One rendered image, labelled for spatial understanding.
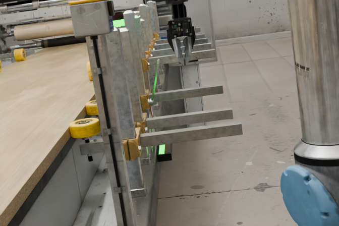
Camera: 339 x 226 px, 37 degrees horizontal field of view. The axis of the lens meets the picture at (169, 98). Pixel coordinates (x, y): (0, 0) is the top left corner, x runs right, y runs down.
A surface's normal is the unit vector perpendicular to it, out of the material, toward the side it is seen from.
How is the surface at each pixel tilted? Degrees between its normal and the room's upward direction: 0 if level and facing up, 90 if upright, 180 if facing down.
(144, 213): 0
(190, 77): 90
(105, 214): 0
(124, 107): 90
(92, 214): 0
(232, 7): 90
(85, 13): 90
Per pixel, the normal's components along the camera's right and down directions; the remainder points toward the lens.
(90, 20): -0.01, 0.21
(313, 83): -0.64, 0.22
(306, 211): -0.90, 0.29
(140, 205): -0.14, -0.97
